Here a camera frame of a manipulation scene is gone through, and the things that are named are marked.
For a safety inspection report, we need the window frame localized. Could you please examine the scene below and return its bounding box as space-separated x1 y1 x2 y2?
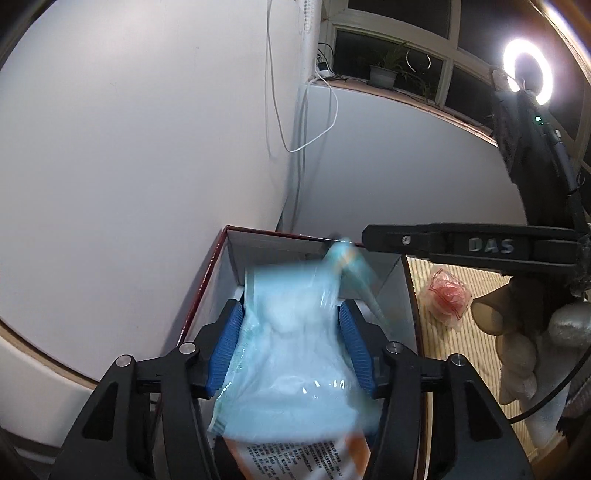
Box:
321 0 591 164

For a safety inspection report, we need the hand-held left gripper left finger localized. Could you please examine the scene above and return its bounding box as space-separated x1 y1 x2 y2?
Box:
48 299 244 480

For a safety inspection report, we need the black cable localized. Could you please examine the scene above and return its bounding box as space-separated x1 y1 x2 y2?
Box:
507 360 585 422

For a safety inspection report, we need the wooden windowsill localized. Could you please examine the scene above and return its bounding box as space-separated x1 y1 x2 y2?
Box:
308 75 503 146

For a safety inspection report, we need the blue face mask packet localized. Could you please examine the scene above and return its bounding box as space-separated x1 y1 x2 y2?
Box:
207 237 394 480

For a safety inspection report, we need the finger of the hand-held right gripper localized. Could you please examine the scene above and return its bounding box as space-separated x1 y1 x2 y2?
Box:
361 223 446 259

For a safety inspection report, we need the white cable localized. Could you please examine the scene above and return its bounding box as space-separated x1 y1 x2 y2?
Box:
264 0 341 154

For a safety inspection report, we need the red item in clear bag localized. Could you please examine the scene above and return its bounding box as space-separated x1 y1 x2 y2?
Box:
417 266 473 333

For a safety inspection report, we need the ring light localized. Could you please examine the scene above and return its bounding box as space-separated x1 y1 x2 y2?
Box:
502 39 554 105

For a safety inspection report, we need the red cardboard box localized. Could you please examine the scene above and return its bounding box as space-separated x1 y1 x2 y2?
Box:
152 224 432 480

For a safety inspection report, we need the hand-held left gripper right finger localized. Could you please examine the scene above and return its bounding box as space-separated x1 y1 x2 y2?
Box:
338 299 536 480

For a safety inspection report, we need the person's right hand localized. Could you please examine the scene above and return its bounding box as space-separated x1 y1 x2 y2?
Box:
471 277 555 403

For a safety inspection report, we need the potted plant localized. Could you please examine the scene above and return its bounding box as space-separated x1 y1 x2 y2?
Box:
368 42 419 90

